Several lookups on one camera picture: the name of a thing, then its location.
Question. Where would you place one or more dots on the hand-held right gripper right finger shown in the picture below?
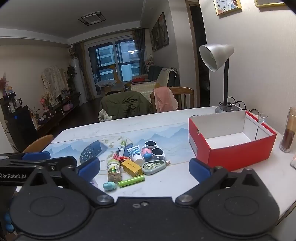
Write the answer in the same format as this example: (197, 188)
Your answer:
(199, 168)

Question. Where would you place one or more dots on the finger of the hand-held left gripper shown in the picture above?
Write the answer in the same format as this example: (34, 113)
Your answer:
(37, 155)
(66, 162)

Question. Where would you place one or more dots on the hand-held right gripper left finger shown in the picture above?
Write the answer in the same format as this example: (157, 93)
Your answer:
(89, 167)

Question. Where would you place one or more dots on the green lid jar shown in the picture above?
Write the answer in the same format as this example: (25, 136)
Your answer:
(114, 170)

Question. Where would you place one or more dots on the teal egg-shaped case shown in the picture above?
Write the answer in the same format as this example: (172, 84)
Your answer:
(109, 186)

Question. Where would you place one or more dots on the red binder clip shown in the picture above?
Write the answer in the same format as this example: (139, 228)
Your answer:
(116, 158)

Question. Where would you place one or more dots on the red cardboard box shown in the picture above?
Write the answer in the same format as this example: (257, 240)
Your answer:
(231, 153)

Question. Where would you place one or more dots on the white green glue stick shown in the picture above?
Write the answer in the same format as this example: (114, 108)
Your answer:
(122, 147)

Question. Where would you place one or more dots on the small yellow box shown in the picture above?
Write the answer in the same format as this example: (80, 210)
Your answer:
(131, 168)

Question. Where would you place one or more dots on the green tube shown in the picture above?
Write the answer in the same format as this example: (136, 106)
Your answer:
(130, 181)

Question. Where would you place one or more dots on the white sunglasses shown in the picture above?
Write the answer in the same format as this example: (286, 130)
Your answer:
(158, 151)

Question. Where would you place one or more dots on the grey correction tape dispenser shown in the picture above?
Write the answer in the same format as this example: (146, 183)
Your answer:
(152, 167)

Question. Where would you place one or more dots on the white blue cream tube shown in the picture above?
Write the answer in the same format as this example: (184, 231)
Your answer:
(135, 154)

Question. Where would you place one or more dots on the pink and blue toy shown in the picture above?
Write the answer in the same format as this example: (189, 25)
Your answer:
(146, 153)

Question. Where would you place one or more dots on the person's left hand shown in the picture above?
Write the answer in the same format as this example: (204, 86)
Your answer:
(8, 222)

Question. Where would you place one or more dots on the brown chair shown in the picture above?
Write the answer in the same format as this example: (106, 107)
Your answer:
(38, 142)

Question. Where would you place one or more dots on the dark wooden cabinet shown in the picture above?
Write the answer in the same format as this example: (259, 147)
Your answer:
(20, 125)

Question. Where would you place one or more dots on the white floral cloth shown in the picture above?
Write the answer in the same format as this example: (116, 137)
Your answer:
(104, 117)

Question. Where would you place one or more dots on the green jacket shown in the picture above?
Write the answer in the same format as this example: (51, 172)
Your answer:
(124, 104)

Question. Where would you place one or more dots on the pink cloth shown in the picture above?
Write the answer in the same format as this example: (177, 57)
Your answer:
(165, 99)

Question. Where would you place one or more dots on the wooden chair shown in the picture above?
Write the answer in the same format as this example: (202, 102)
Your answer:
(185, 92)

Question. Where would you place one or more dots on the small glass of water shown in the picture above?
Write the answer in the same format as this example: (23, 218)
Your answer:
(263, 118)

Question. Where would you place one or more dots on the white standing air conditioner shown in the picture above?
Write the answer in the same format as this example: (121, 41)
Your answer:
(77, 78)

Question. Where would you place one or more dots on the brown glass bottle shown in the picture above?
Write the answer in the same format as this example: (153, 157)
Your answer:
(288, 136)

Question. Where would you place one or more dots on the clear glass object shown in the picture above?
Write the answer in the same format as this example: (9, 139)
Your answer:
(293, 162)

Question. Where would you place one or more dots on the beige blanket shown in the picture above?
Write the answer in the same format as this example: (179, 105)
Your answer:
(163, 76)

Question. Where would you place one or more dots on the yellow toy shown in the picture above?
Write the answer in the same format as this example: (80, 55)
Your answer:
(114, 71)

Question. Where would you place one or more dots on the dark sofa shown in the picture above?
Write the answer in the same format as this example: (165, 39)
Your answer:
(153, 73)

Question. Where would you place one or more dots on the glass balcony door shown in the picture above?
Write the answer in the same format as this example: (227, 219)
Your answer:
(111, 58)

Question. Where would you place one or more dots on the silver desk lamp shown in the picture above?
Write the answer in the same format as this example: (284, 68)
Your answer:
(217, 53)

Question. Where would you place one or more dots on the grey curtain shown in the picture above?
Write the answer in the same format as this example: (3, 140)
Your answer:
(140, 48)

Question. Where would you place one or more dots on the square ceiling light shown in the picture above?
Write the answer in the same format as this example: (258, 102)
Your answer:
(91, 18)

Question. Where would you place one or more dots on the gold framed picture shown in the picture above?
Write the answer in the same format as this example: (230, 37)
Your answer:
(269, 2)
(226, 5)

